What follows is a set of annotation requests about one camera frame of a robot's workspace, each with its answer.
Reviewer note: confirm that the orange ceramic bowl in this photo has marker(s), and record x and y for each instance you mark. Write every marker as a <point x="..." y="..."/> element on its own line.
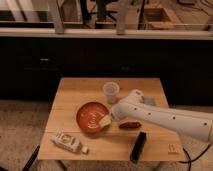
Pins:
<point x="89" y="115"/>

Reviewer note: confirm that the blue sponge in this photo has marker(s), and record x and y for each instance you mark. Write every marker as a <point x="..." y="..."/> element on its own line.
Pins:
<point x="149" y="101"/>

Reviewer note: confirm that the cardboard box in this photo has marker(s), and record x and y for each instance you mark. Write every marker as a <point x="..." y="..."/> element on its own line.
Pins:
<point x="158" y="19"/>

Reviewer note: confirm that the black rectangular box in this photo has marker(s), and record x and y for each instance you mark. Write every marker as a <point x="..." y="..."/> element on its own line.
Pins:
<point x="138" y="147"/>

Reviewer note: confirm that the white plastic bottle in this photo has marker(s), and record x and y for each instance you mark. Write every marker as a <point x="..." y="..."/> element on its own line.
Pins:
<point x="69" y="143"/>

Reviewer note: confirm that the wooden table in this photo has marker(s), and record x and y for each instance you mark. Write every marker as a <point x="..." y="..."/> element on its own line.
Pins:
<point x="112" y="143"/>

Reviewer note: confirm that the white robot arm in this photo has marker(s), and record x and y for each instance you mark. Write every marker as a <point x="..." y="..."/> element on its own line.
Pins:
<point x="198" y="125"/>

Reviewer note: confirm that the clear plastic cup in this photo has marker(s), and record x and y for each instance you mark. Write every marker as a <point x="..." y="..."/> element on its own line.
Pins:
<point x="111" y="89"/>

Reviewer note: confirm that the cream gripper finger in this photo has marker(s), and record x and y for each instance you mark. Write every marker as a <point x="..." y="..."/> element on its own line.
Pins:
<point x="106" y="120"/>

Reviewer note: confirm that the dark cabinet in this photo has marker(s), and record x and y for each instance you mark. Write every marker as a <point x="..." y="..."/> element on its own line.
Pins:
<point x="31" y="67"/>

